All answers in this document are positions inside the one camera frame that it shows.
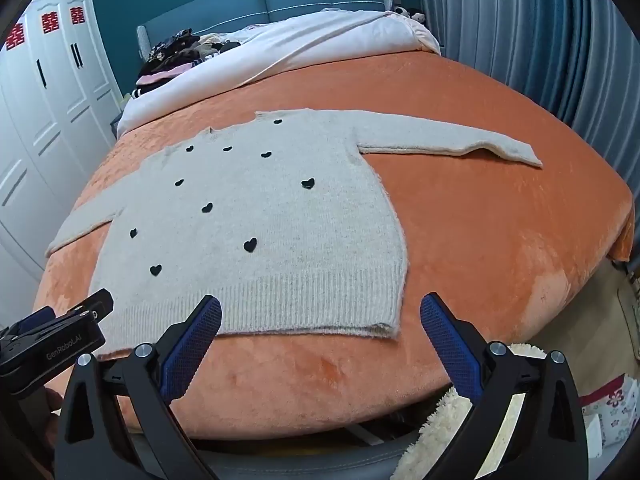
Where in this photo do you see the orange plush blanket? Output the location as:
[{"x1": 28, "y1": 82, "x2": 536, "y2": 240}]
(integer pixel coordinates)
[{"x1": 32, "y1": 52, "x2": 636, "y2": 441}]

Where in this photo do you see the panda plush toy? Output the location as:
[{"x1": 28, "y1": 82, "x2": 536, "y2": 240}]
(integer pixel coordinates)
[{"x1": 392, "y1": 6, "x2": 427, "y2": 24}]

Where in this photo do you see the grey sweater with black hearts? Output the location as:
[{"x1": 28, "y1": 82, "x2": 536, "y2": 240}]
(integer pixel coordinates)
[{"x1": 46, "y1": 108, "x2": 544, "y2": 356}]

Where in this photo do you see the pile of dark clothes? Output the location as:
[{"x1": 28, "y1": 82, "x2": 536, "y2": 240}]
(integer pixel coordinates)
[{"x1": 134, "y1": 28, "x2": 242, "y2": 97}]

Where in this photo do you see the white floral fabric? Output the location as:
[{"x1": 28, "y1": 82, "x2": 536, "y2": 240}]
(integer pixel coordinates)
[{"x1": 580, "y1": 374, "x2": 640, "y2": 461}]

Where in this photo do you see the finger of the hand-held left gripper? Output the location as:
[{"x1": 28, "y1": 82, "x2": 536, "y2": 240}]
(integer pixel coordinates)
[
  {"x1": 14, "y1": 306, "x2": 57, "y2": 335},
  {"x1": 60, "y1": 288, "x2": 115, "y2": 325}
]

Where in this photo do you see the grey-blue bed frame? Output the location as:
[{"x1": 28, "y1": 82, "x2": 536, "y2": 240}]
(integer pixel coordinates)
[{"x1": 127, "y1": 422, "x2": 423, "y2": 480}]

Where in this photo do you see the white wardrobe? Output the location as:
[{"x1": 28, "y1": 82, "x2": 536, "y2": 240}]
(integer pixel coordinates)
[{"x1": 0, "y1": 0, "x2": 124, "y2": 283}]

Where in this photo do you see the blue upholstered headboard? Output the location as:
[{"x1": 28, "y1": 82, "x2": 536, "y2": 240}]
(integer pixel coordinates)
[{"x1": 136, "y1": 0, "x2": 392, "y2": 63}]

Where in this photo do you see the grey-blue pleated curtain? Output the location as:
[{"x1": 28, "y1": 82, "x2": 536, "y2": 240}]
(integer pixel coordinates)
[{"x1": 416, "y1": 0, "x2": 640, "y2": 161}]

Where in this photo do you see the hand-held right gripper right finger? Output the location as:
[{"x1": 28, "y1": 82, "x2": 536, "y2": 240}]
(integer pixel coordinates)
[{"x1": 420, "y1": 293, "x2": 590, "y2": 480}]

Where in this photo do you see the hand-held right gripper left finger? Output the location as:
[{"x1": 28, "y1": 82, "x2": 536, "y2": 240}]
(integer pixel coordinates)
[{"x1": 52, "y1": 294, "x2": 222, "y2": 480}]

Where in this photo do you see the white duvet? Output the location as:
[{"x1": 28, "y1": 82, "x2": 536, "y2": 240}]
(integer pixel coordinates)
[{"x1": 116, "y1": 10, "x2": 442, "y2": 138}]

